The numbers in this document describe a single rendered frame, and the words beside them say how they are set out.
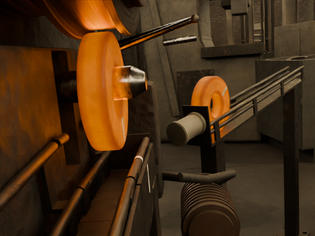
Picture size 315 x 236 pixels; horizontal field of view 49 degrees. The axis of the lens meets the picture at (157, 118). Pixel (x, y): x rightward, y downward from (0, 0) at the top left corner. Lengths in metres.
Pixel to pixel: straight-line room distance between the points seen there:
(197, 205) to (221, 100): 0.32
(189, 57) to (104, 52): 2.74
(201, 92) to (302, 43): 3.88
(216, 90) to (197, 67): 2.21
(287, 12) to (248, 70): 6.38
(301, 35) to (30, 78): 4.44
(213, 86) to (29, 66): 0.60
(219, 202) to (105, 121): 0.44
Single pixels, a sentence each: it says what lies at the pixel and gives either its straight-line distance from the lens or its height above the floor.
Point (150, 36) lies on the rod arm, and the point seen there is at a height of 0.88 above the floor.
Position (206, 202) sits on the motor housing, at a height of 0.53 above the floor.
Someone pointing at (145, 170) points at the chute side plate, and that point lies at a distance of 0.45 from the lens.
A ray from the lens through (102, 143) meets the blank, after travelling 0.42.
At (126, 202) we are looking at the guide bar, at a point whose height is 0.71.
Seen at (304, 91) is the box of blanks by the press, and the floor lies 0.53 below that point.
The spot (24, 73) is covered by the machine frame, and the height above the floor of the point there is 0.84.
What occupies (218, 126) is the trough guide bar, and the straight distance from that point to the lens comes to 0.89.
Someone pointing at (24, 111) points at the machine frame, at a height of 0.81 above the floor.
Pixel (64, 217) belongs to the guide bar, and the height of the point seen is 0.70.
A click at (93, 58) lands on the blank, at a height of 0.85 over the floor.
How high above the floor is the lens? 0.85
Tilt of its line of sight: 10 degrees down
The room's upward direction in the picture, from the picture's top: 5 degrees counter-clockwise
